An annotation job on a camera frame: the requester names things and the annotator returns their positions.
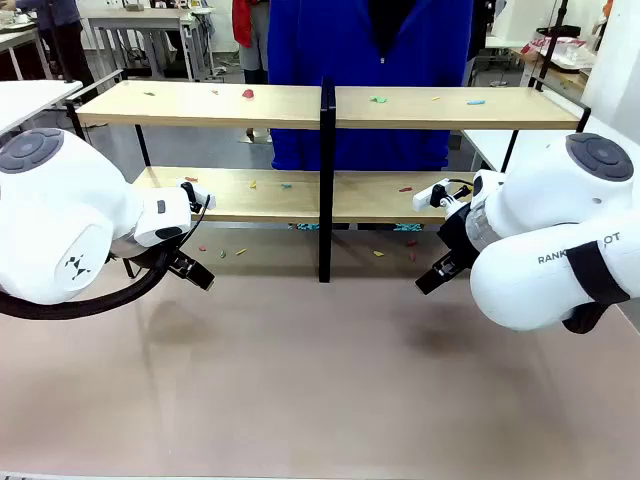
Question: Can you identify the black arm strap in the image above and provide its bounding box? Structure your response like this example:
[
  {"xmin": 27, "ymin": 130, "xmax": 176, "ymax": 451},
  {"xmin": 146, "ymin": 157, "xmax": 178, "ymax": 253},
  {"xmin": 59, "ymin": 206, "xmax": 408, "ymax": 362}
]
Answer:
[{"xmin": 566, "ymin": 239, "xmax": 632, "ymax": 306}]

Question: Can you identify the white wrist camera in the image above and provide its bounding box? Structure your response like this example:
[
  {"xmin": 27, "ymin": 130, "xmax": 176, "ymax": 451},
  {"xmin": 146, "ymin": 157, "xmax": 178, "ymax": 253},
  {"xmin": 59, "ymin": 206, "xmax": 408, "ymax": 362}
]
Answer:
[
  {"xmin": 411, "ymin": 176, "xmax": 474, "ymax": 214},
  {"xmin": 174, "ymin": 178, "xmax": 219, "ymax": 214}
]

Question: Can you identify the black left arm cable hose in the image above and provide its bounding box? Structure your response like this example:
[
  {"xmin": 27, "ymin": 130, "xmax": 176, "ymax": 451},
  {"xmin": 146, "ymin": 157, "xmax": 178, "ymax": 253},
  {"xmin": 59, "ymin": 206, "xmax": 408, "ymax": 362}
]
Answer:
[{"xmin": 0, "ymin": 193, "xmax": 212, "ymax": 322}]

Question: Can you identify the wooden background table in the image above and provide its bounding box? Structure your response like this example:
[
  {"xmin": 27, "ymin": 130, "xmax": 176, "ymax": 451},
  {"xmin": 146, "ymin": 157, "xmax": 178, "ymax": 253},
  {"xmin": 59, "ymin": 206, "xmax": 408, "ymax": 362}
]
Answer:
[{"xmin": 518, "ymin": 44, "xmax": 594, "ymax": 94}]

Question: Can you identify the black stand pole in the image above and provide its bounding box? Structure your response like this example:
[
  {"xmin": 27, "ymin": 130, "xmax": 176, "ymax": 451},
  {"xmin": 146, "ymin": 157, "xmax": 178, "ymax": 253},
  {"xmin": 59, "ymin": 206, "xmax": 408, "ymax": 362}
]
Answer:
[
  {"xmin": 531, "ymin": 0, "xmax": 570, "ymax": 92},
  {"xmin": 48, "ymin": 0, "xmax": 77, "ymax": 84}
]

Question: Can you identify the person in red jacket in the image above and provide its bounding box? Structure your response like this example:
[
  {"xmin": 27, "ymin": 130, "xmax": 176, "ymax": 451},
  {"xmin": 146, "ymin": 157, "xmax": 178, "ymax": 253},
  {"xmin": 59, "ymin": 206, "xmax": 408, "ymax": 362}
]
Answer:
[{"xmin": 231, "ymin": 0, "xmax": 272, "ymax": 85}]

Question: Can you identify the grey background table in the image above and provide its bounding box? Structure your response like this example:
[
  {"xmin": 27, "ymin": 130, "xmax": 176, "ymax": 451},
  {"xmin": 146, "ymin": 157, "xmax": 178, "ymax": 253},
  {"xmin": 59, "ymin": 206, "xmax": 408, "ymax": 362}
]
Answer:
[{"xmin": 85, "ymin": 6, "xmax": 207, "ymax": 82}]

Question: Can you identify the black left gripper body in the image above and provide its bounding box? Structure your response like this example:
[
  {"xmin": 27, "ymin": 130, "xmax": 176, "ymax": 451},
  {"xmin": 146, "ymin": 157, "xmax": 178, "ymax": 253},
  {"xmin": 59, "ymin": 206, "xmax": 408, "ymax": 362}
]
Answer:
[{"xmin": 108, "ymin": 238, "xmax": 176, "ymax": 274}]

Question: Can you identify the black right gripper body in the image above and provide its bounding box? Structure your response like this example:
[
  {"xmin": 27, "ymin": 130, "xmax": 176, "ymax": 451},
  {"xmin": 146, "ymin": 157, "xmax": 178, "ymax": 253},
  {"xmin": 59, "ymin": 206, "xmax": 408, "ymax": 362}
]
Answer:
[{"xmin": 436, "ymin": 203, "xmax": 482, "ymax": 274}]

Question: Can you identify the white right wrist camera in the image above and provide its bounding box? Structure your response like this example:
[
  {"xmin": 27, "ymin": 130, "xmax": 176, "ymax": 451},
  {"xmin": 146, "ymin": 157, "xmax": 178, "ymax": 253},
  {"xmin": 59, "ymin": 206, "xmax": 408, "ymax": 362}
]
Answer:
[{"xmin": 411, "ymin": 176, "xmax": 474, "ymax": 214}]

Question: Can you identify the wooden shelf black frame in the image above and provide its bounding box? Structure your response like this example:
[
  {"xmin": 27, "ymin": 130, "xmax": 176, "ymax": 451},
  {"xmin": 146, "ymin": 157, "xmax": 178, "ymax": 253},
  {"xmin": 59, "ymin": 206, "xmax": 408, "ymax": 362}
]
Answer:
[{"xmin": 63, "ymin": 74, "xmax": 594, "ymax": 285}]

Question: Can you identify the person in blue jacket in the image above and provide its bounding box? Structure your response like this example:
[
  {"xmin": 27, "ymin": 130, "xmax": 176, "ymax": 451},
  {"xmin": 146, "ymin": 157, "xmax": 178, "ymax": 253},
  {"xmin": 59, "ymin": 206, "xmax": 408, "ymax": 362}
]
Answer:
[{"xmin": 266, "ymin": 0, "xmax": 476, "ymax": 174}]

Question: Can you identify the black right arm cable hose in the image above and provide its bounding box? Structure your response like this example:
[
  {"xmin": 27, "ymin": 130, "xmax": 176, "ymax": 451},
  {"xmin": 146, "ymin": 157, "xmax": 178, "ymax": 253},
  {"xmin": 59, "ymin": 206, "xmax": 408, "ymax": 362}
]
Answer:
[{"xmin": 561, "ymin": 298, "xmax": 610, "ymax": 335}]

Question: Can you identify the white side table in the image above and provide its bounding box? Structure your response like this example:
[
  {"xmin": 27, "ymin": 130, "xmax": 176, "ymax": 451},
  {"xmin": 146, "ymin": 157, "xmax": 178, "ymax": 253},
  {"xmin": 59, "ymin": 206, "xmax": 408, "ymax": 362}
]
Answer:
[
  {"xmin": 461, "ymin": 128, "xmax": 569, "ymax": 174},
  {"xmin": 0, "ymin": 79, "xmax": 84, "ymax": 135}
]

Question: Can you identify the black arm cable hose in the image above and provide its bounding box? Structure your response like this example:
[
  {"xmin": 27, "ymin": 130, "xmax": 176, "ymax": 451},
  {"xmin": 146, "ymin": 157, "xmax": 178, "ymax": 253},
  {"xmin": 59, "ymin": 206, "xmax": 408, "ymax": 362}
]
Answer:
[
  {"xmin": 0, "ymin": 193, "xmax": 212, "ymax": 322},
  {"xmin": 561, "ymin": 298, "xmax": 610, "ymax": 335}
]

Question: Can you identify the plastic packaging pile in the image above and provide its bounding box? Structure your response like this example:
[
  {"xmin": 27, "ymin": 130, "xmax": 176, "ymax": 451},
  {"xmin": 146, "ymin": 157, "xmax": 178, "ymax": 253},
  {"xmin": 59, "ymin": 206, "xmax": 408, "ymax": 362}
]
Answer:
[{"xmin": 520, "ymin": 33, "xmax": 599, "ymax": 70}]

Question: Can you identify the person in dark clothes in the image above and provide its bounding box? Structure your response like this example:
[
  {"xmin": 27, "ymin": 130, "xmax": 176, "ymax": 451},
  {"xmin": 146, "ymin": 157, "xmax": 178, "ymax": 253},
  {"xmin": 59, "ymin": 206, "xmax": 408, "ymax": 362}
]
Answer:
[{"xmin": 13, "ymin": 0, "xmax": 97, "ymax": 87}]

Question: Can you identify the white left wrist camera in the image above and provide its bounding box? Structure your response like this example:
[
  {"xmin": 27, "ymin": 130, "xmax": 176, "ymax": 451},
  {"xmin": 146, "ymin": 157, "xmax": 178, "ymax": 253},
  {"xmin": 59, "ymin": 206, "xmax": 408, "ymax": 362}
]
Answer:
[{"xmin": 174, "ymin": 178, "xmax": 219, "ymax": 214}]

